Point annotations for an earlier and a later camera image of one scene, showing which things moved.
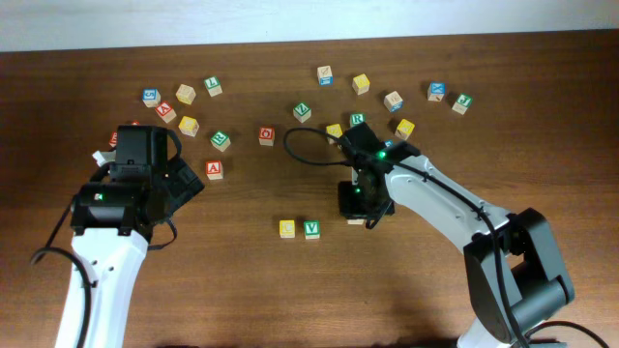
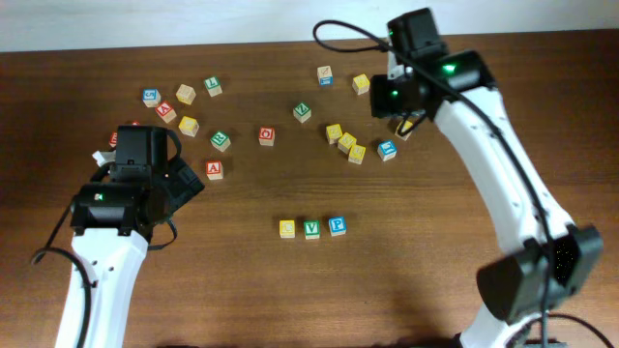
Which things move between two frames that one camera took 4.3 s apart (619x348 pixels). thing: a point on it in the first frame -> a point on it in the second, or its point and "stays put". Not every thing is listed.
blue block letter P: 356,221 -> 338,226
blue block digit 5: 151,97 stays put
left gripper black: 186,177 stays put
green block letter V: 311,229 stays put
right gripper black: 364,206 -> 392,101
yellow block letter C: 287,228 stays put
